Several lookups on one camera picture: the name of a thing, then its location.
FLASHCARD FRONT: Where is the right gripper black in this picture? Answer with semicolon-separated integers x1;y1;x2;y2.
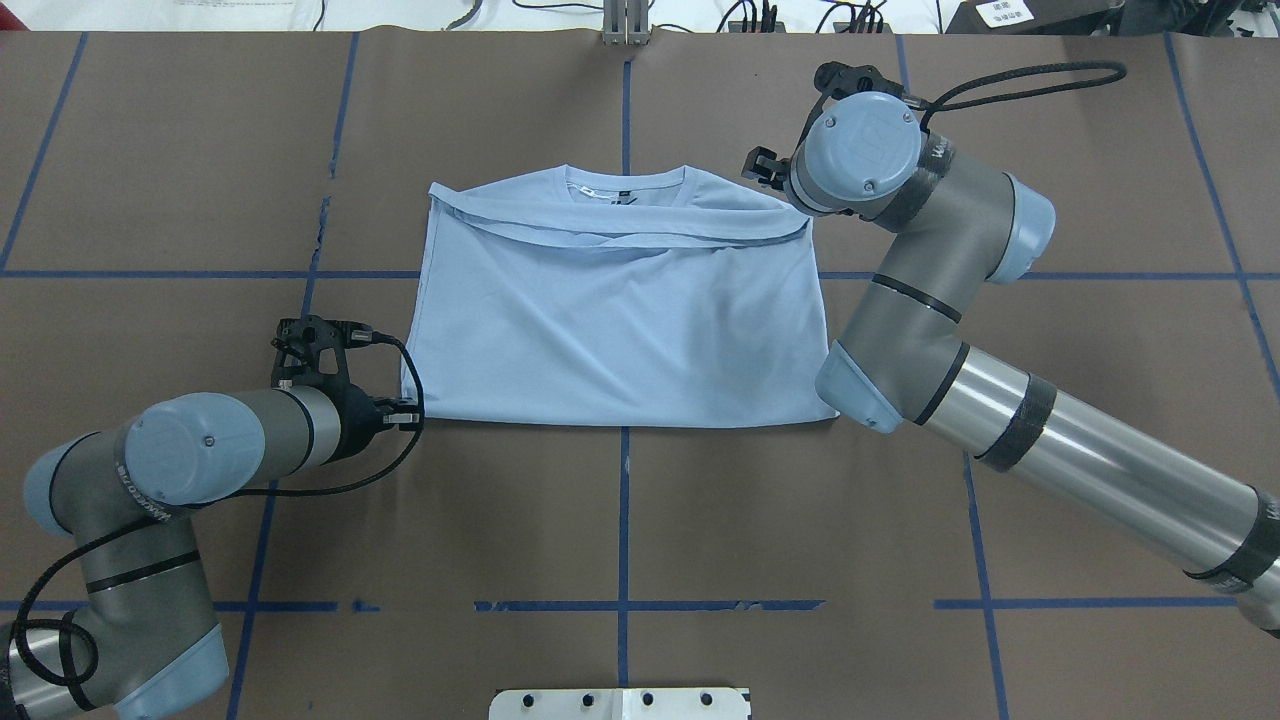
742;147;794;193

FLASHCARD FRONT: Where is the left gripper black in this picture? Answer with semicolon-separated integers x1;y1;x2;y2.
325;386;422;462

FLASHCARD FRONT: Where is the light blue t-shirt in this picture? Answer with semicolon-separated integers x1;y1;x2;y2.
402;167;835;429

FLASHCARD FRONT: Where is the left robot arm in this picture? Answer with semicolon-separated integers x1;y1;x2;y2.
3;386;421;719

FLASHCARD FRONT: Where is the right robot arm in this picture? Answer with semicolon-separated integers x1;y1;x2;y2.
742;90;1277;635

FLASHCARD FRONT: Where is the white mounting plate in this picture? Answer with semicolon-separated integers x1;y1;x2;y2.
488;687;753;719

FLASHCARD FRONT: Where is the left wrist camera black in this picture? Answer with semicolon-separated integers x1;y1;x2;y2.
270;315;374;392

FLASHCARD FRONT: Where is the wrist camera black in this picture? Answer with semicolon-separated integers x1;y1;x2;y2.
270;315;374;392
813;61;906;101

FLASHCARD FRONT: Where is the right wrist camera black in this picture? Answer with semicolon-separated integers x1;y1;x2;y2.
813;61;906;101

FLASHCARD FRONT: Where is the aluminium frame post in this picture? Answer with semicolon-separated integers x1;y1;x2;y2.
600;0;652;46

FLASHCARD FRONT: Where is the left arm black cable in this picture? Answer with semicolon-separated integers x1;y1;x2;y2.
8;334;428;714

